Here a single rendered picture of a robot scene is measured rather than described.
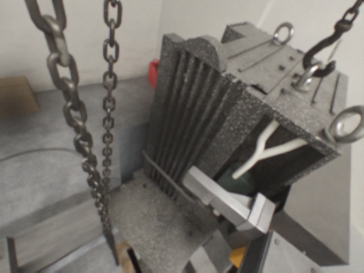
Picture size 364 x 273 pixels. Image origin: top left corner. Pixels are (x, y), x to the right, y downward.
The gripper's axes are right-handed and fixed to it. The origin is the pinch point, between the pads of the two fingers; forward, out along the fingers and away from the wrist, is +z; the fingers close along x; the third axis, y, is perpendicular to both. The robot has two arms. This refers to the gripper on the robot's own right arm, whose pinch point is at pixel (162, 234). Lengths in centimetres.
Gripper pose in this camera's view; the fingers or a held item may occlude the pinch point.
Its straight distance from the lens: 19.1
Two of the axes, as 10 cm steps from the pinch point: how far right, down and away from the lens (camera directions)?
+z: -7.9, -5.7, 2.5
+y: -2.7, 6.7, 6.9
